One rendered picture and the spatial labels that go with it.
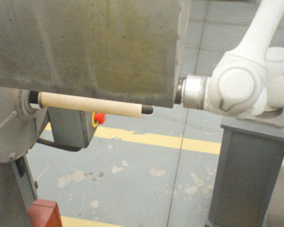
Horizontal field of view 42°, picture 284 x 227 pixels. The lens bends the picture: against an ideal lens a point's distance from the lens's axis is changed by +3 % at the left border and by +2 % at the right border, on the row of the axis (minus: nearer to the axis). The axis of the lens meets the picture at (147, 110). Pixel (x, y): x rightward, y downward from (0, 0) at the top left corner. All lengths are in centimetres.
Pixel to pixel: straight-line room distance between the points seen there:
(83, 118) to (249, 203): 104
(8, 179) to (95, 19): 72
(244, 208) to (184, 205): 37
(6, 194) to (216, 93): 60
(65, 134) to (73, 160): 128
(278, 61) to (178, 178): 104
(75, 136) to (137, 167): 123
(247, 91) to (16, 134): 44
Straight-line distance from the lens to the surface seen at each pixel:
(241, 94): 74
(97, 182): 215
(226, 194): 177
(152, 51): 38
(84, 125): 98
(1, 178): 100
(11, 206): 108
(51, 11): 39
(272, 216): 210
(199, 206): 205
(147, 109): 62
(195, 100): 94
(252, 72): 76
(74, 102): 64
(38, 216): 130
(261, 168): 161
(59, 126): 101
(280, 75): 138
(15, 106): 66
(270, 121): 149
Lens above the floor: 165
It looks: 39 degrees down
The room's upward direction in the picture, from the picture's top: straight up
